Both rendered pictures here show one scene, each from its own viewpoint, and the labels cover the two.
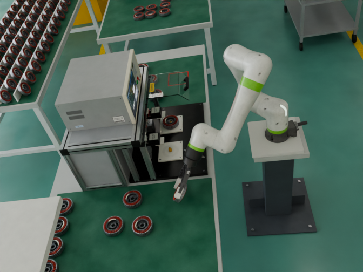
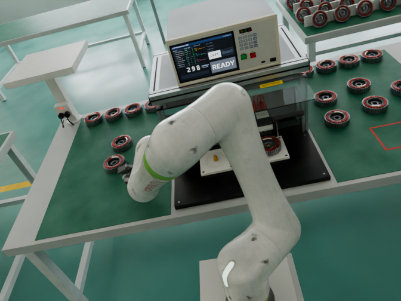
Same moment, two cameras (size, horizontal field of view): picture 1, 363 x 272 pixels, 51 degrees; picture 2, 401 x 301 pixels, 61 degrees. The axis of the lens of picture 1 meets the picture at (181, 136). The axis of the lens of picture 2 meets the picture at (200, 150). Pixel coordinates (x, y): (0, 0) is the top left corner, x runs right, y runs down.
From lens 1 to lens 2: 201 cm
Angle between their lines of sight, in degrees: 63
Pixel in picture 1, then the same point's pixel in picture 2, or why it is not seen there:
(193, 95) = (352, 162)
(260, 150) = (210, 273)
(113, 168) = not seen: hidden behind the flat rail
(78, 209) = (151, 116)
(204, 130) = (140, 146)
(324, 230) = not seen: outside the picture
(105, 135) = (165, 73)
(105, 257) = (95, 149)
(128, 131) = (166, 86)
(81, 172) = not seen: hidden behind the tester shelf
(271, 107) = (229, 246)
